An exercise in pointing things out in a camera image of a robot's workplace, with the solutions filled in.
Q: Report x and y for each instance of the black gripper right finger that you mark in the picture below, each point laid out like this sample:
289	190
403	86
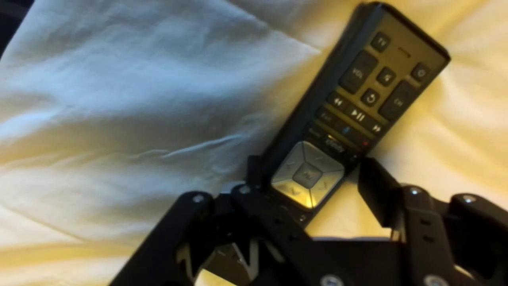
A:
422	233

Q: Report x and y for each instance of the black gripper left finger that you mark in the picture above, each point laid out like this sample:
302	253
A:
254	228

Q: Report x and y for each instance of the plain white pillow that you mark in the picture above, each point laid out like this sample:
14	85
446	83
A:
132	106

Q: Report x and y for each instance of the black remote control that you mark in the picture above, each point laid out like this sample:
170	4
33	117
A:
365	90

